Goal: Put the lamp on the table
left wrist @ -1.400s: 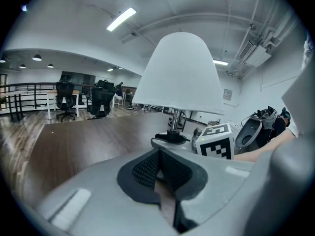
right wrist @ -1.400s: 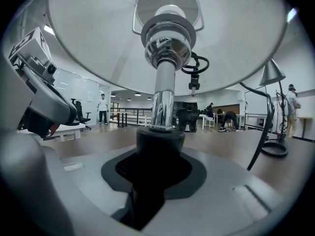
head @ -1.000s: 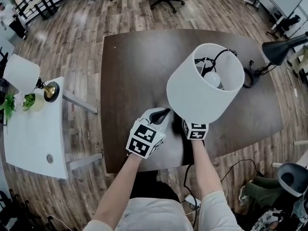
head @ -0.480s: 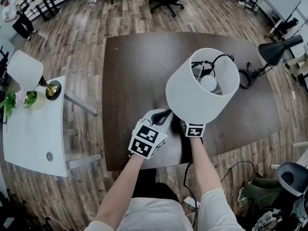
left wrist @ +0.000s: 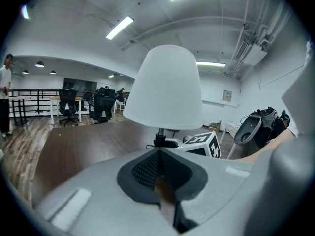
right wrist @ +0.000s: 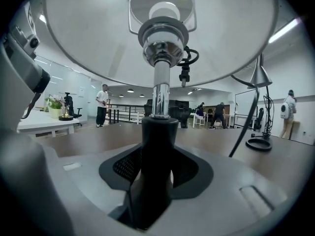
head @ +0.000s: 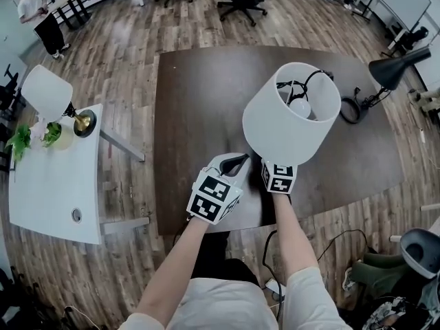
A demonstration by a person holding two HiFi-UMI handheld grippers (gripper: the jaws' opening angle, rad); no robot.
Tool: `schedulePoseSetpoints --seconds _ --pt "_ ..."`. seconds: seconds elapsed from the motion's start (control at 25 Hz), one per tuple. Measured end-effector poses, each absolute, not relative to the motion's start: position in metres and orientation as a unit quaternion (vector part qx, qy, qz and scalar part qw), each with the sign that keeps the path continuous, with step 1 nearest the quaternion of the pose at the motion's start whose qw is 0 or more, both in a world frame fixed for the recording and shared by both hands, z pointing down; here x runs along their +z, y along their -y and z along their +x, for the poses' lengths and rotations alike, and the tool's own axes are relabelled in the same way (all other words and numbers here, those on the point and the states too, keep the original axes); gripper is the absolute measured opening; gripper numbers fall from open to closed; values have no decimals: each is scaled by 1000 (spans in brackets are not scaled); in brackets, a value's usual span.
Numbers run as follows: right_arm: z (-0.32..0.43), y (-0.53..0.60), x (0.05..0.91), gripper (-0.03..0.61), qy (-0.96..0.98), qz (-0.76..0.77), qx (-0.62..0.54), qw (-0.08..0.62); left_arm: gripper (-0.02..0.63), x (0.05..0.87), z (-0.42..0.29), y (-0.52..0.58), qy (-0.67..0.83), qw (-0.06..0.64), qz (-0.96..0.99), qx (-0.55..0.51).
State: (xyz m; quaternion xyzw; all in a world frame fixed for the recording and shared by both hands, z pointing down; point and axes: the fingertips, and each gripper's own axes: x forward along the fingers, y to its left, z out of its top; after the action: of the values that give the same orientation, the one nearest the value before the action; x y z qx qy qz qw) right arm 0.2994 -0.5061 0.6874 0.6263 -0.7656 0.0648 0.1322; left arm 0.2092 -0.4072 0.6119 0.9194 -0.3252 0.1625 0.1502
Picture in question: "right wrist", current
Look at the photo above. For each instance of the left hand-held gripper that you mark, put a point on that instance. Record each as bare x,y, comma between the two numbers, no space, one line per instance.
24,40

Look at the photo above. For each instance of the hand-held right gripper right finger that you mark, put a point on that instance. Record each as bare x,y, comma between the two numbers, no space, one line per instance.
221,193

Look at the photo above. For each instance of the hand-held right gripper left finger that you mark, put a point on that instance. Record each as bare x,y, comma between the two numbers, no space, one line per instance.
91,181

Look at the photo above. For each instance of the white table lamp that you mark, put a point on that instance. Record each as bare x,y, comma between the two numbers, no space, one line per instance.
161,97

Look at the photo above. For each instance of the brown table with white legs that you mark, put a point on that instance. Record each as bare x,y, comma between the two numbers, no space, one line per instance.
98,141

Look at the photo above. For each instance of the white table with plants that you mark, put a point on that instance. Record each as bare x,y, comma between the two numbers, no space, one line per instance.
37,124

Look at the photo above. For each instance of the grey cone shade black lamp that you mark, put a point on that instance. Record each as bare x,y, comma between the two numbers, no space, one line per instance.
261,77

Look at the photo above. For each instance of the paper sheet on glass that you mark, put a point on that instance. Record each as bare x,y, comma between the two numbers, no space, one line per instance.
82,92

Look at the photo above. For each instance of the ceiling light bar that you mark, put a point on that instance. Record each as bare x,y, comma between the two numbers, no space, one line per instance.
42,18
283,32

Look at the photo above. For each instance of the black metal railing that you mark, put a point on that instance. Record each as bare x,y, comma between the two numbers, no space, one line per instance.
123,112

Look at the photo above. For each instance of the whiteboard on stand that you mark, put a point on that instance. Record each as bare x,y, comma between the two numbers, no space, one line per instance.
243,104

